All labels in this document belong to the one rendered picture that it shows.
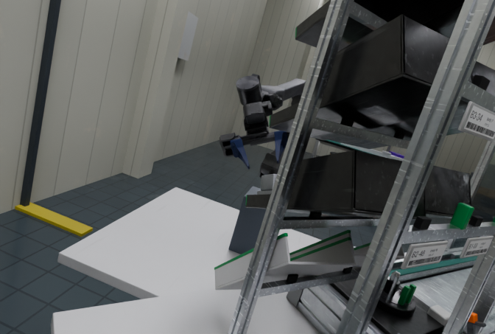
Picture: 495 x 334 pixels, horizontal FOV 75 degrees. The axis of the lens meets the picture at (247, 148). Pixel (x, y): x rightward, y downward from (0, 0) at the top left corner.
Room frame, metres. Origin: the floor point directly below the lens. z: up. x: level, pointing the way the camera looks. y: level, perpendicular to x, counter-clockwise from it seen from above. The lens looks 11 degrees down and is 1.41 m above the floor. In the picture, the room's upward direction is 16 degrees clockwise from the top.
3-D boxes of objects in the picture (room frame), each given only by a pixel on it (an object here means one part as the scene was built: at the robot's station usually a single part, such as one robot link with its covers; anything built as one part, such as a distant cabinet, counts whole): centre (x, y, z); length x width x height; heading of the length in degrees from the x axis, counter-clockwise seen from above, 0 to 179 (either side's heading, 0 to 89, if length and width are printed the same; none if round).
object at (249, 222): (1.07, -0.11, 0.96); 0.14 x 0.14 x 0.20; 80
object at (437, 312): (0.77, -0.61, 0.97); 0.05 x 0.05 x 0.04; 36
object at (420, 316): (0.79, -0.47, 0.96); 0.24 x 0.24 x 0.02; 36
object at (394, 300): (0.79, -0.47, 0.98); 0.14 x 0.14 x 0.02
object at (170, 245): (1.02, -0.10, 0.84); 0.90 x 0.70 x 0.03; 80
